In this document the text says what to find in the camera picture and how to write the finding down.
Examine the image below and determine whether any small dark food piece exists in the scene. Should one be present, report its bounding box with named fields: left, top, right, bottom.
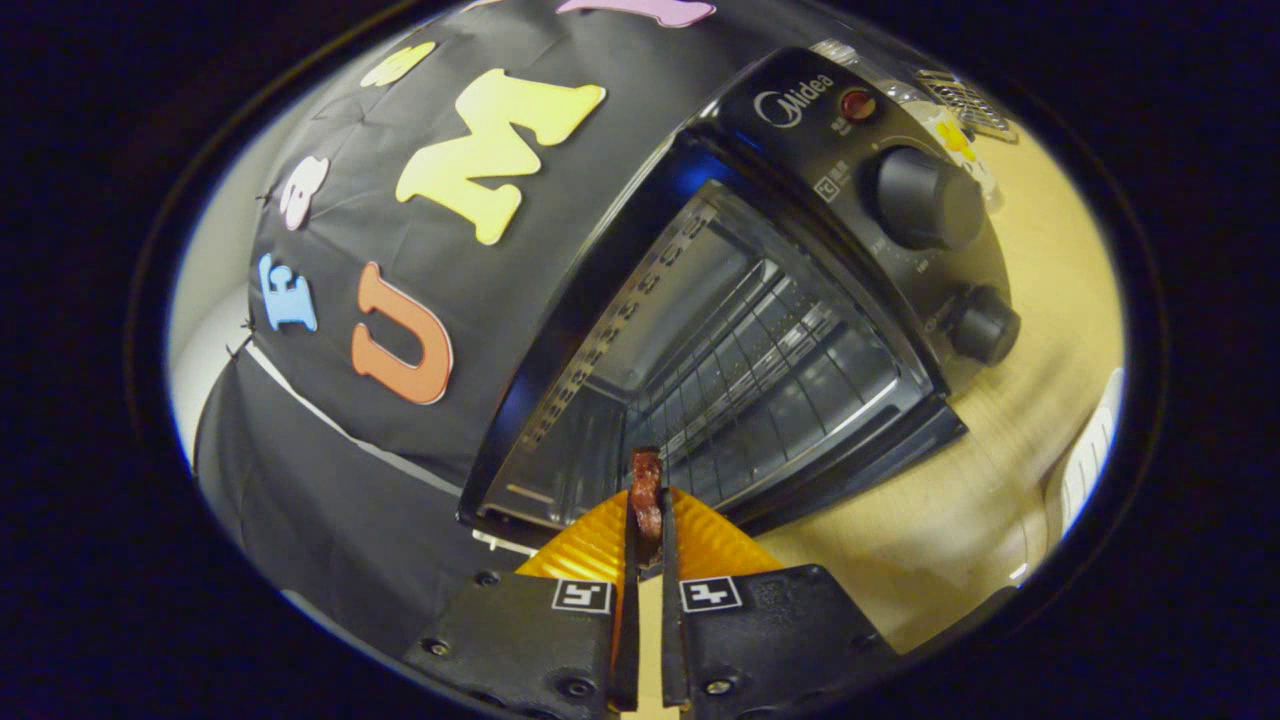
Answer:
left=630, top=447, right=666, bottom=566

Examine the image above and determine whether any glass jar with wire holder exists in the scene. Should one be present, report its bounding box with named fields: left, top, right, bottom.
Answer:
left=915, top=68, right=1019, bottom=141

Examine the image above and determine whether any black electric oven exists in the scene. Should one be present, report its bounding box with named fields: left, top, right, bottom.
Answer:
left=458, top=45, right=1023, bottom=546

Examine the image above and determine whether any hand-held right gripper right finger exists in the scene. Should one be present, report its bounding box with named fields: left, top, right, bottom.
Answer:
left=660, top=485, right=901, bottom=719

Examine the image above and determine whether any metal oven wire rack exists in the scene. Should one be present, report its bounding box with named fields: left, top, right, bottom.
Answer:
left=625, top=255, right=901, bottom=481

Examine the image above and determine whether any white ribbed plate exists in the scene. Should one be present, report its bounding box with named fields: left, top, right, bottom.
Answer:
left=1045, top=368, right=1126, bottom=541

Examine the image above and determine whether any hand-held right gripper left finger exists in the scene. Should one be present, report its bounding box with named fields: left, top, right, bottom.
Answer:
left=405, top=485, right=641, bottom=719

